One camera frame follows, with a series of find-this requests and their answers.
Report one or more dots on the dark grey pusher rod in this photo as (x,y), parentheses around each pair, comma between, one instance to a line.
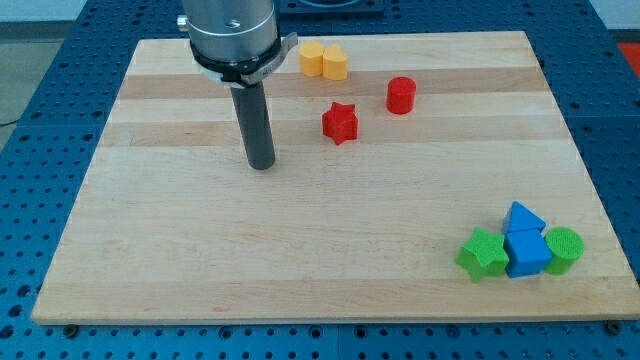
(253,118)

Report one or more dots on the red star block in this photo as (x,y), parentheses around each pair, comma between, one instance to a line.
(340,123)

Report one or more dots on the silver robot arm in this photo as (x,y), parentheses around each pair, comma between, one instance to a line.
(238,43)

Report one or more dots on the green star block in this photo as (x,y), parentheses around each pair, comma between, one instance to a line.
(483,255)

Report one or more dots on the yellow hexagon block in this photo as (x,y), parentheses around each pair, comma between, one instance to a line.
(311,58)

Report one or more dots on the yellow heart block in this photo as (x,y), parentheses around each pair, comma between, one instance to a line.
(335,63)

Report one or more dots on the red cylinder block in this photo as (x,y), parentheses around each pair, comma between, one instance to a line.
(401,93)

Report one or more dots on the wooden board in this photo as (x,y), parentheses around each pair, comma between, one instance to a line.
(172,226)

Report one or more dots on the blue triangle block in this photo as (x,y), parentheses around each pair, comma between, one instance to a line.
(521,218)

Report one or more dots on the blue cube block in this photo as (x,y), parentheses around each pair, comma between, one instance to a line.
(528,253)

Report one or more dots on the green cylinder block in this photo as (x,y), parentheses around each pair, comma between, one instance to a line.
(566,247)

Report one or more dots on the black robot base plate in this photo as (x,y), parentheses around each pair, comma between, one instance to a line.
(290,8)

